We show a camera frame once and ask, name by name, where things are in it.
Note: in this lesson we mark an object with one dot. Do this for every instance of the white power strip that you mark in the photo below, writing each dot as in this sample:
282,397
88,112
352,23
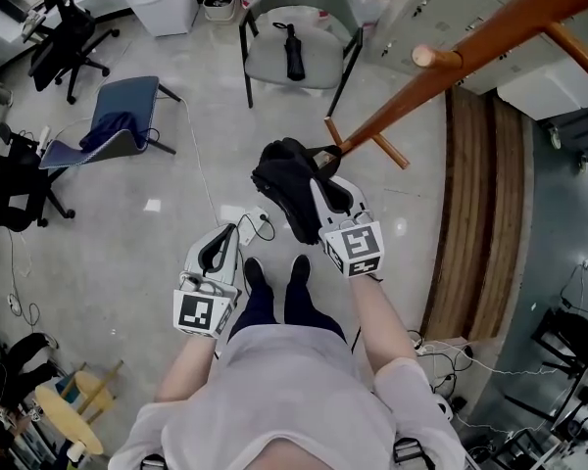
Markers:
251,223
420,346

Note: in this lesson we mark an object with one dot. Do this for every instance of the brown wooden platform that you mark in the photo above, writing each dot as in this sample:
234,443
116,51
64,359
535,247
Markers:
480,203

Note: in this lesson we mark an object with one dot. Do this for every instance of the person's left black shoe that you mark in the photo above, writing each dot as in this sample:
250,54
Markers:
254,272

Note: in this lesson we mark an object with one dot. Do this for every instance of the grey chair with black legs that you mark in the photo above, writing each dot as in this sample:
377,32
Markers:
294,52

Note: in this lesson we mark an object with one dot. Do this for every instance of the person's right black shoe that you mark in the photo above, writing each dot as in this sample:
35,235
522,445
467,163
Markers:
300,268

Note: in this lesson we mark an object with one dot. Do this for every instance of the black office chair with headrest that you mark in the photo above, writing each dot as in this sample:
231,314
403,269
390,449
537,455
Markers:
68,42

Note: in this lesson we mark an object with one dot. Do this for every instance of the person's black shoe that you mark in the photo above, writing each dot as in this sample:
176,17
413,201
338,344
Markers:
254,272
300,268

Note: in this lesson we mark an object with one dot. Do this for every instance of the yellow round stool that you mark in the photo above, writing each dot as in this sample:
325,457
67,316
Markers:
68,409

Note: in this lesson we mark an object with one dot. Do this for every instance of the black metal frame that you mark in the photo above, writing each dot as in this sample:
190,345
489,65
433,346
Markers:
568,360

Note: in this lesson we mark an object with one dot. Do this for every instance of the person's right forearm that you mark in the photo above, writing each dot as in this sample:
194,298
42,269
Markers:
377,321

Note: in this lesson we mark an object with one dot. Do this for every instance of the person's dark trousers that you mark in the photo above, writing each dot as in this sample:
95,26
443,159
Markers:
299,306

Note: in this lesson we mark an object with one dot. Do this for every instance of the dark blue cloth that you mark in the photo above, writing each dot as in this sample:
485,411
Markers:
108,130

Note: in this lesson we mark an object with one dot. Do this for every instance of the white waste bin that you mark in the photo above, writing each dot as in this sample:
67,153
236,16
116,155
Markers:
221,2

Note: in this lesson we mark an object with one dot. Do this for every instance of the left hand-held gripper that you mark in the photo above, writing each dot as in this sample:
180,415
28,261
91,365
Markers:
196,311

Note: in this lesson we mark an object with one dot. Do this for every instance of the black folded umbrella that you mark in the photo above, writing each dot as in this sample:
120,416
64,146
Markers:
295,49

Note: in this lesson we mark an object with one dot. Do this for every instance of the dark grey wheeled cart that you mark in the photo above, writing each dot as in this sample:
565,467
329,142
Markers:
578,135

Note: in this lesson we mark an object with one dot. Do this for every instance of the blue padded chair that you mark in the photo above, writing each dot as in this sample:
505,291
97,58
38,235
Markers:
127,96

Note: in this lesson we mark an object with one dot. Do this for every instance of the white foam box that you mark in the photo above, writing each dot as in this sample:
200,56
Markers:
553,86

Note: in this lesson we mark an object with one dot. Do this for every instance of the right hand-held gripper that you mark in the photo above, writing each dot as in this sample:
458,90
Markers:
357,248

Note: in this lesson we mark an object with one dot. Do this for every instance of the person's white shirt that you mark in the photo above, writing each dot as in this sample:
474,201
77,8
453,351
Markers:
284,385

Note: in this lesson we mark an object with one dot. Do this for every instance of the black bag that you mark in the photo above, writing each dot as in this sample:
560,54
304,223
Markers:
289,184

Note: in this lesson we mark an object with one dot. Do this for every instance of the grey metal lockers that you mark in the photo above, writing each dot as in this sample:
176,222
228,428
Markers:
451,13

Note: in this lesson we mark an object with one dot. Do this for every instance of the wooden coat stand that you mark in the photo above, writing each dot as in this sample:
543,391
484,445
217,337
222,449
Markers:
421,89

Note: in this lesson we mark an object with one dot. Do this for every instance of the person's left forearm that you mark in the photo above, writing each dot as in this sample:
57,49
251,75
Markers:
188,370

